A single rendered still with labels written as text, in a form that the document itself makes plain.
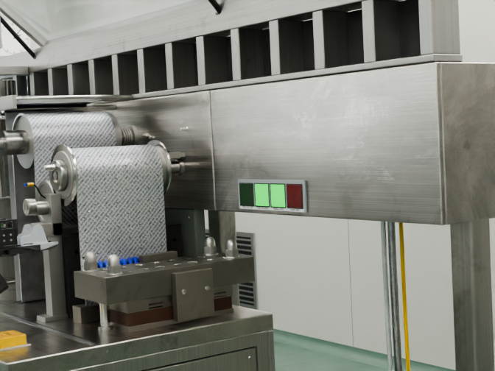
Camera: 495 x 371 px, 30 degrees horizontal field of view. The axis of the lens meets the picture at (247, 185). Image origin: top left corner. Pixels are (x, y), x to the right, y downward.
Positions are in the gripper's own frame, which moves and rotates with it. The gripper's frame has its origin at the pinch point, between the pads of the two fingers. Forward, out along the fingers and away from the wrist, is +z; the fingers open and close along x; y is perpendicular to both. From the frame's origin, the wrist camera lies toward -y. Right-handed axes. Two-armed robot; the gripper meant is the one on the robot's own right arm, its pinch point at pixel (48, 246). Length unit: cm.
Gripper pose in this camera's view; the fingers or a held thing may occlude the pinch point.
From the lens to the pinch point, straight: 218.5
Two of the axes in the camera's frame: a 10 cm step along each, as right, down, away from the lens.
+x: -5.8, 0.1, 8.1
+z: 8.1, -0.7, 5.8
